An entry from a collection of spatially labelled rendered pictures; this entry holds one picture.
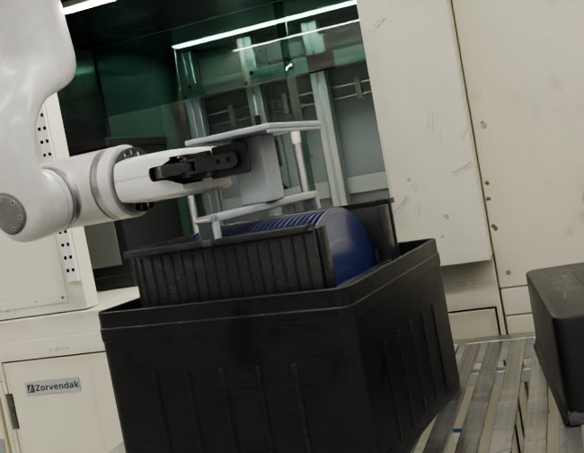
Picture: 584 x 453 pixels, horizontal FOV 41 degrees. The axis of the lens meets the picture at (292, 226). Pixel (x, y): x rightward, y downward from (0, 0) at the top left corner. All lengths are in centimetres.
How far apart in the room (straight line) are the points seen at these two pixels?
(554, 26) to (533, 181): 21
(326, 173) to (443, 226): 104
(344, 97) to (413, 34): 100
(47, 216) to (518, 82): 64
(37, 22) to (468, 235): 61
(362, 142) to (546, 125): 101
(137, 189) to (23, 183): 12
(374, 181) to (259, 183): 126
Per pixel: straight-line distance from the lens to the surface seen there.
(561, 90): 113
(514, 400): 87
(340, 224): 81
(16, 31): 95
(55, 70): 94
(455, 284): 116
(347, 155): 209
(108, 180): 89
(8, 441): 156
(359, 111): 209
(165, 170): 80
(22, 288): 146
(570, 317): 76
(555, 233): 114
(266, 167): 81
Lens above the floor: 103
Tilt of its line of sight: 4 degrees down
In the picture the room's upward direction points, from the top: 10 degrees counter-clockwise
